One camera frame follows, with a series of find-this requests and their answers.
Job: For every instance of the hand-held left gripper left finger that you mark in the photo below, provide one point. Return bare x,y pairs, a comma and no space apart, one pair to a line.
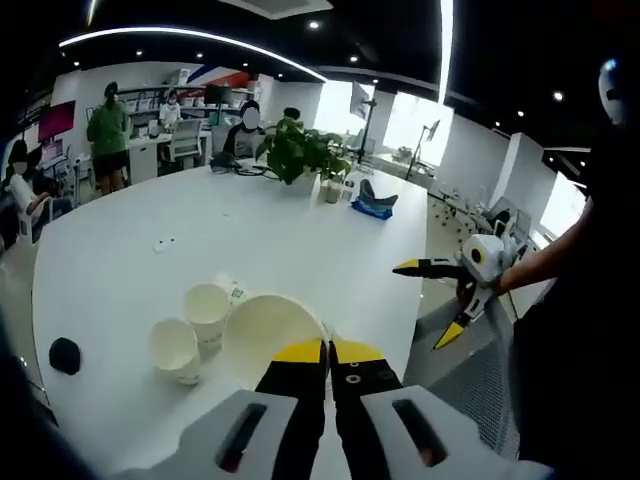
285,415

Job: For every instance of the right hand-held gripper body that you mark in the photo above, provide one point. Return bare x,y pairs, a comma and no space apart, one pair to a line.
487,257

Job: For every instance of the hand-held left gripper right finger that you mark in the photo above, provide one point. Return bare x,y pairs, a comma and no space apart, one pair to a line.
370,425

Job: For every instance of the white printed paper cup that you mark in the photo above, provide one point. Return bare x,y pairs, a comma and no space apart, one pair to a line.
236,291
265,325
172,347
206,306

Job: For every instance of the grey mesh office chair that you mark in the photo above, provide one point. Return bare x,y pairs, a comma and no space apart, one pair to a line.
465,380

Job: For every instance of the blue packet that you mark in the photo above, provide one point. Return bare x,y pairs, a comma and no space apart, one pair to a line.
372,212

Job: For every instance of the dark grey curved object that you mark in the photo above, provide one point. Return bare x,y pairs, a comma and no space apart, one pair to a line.
372,195

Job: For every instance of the person's dark shirt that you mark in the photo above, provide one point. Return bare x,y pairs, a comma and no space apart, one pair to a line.
580,350

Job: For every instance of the small glass jar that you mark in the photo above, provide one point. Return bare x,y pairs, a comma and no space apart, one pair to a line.
330,192
346,192

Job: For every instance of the monitor on black stand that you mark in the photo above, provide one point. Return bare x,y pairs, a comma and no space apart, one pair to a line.
361,97
430,132

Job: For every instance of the green potted plant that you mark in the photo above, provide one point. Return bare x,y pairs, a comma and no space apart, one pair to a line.
300,150

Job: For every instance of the white worn device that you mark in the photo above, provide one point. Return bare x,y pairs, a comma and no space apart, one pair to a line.
614,92

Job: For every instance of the straight ceiling light strip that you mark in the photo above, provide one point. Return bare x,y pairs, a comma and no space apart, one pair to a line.
446,50

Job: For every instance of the small black object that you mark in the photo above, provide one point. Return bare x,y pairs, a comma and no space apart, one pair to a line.
64,355

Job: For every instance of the white mesh desk chair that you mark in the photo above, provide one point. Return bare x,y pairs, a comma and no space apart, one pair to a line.
185,140

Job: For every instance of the ceiling air vent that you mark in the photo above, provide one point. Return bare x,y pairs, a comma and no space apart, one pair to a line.
275,7

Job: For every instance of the curved ceiling light strip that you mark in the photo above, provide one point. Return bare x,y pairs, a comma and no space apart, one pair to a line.
190,34

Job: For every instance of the wall shelf with boxes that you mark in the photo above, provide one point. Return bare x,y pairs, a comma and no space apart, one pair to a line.
195,97

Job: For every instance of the pink wall screen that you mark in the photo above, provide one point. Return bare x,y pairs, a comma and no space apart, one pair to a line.
56,120

